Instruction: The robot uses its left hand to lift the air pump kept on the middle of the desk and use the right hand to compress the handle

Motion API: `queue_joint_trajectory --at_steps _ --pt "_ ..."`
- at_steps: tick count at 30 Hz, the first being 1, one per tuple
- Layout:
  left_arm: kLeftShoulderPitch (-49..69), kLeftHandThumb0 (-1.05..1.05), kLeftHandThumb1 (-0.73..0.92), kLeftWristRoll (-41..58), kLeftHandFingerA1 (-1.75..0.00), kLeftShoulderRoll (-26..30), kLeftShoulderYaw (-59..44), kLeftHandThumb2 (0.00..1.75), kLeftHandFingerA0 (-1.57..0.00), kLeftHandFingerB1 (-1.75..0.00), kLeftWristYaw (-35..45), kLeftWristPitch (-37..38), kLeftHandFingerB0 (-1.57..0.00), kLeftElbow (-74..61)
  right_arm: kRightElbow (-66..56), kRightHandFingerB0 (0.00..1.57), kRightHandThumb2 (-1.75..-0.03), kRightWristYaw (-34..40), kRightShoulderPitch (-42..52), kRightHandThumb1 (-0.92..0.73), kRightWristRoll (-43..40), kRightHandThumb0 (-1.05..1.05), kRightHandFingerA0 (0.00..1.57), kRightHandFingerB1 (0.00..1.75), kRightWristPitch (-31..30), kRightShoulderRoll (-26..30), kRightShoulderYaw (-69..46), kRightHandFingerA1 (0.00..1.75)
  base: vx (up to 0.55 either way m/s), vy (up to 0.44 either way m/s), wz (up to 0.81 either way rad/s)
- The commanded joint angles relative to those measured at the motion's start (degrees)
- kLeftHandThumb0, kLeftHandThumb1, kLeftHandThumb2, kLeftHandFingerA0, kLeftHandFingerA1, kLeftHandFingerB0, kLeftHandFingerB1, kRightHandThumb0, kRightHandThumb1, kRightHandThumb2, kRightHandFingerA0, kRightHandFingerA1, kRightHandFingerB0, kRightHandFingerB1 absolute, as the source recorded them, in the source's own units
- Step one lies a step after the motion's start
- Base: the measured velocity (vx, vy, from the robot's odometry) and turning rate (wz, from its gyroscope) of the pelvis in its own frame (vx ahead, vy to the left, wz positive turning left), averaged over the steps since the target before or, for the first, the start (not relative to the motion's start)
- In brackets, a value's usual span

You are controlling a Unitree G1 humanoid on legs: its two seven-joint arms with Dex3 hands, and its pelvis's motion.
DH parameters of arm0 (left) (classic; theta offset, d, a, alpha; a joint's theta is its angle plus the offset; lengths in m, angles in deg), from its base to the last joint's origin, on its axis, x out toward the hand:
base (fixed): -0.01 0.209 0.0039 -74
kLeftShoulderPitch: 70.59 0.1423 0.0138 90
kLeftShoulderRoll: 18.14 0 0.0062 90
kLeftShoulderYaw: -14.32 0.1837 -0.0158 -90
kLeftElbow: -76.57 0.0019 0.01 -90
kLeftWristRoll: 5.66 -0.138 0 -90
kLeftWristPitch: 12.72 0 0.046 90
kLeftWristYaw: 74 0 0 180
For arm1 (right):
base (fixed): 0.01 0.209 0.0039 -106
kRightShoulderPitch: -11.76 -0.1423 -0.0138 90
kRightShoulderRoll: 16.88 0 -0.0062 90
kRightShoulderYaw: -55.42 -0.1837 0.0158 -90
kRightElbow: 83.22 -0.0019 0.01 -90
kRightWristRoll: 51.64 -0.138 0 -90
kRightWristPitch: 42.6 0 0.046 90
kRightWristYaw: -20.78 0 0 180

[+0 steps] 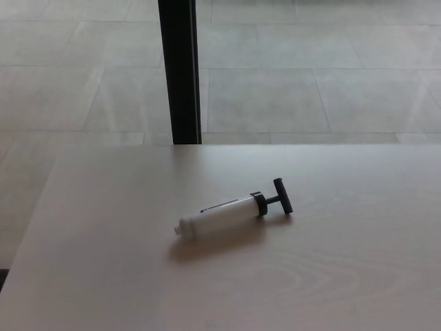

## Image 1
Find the white air pump black handle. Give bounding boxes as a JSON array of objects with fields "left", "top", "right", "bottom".
[{"left": 173, "top": 177, "right": 295, "bottom": 239}]

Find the black vertical frame post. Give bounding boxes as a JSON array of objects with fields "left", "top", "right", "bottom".
[{"left": 157, "top": 0, "right": 203, "bottom": 146}]

